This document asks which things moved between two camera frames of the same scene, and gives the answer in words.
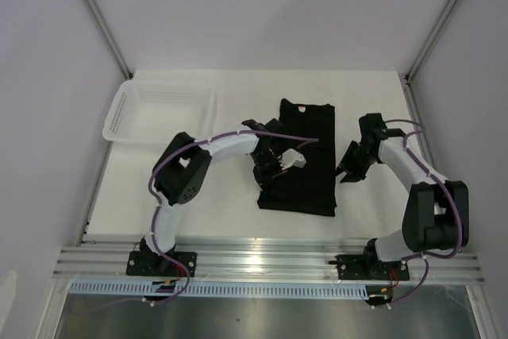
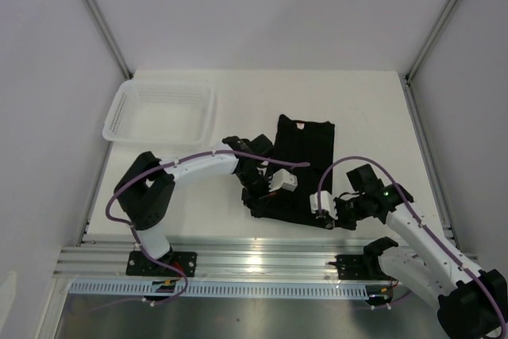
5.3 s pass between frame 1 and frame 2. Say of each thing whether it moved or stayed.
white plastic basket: stayed
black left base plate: stayed
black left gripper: moved
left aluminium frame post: stayed
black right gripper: moved
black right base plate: stayed
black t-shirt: moved
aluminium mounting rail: stayed
